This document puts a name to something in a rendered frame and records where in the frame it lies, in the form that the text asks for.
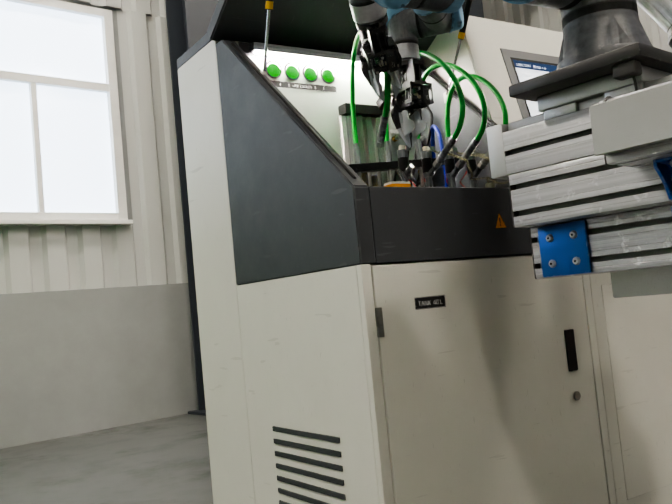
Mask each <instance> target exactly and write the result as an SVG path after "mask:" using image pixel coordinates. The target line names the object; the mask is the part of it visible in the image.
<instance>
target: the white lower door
mask: <svg viewBox="0 0 672 504"><path fill-rule="evenodd" d="M371 276H372V286H373V296H374V306H375V316H376V326H377V336H378V346H379V356H380V366H381V376H382V386H383V397H384V407H385V417H386V427H387V437H388V447H389V457H390V467H391V477H392V487H393V497H394V504H609V501H608V492H607V484H606V476H605V467H604V459H603V451H602V442H601V434H600V426H599V417H598V409H597V400H596V392H595V384H594V375H593V367H592V359H591V350H590V342H589V334H588V325H587V317H586V309H585V300H584V292H583V284H582V275H580V276H570V277H559V278H548V279H535V276H534V267H533V258H532V256H517V257H501V258H486V259H470V260H454V261H438V262H422V263H407V264H391V265H375V266H371Z"/></svg>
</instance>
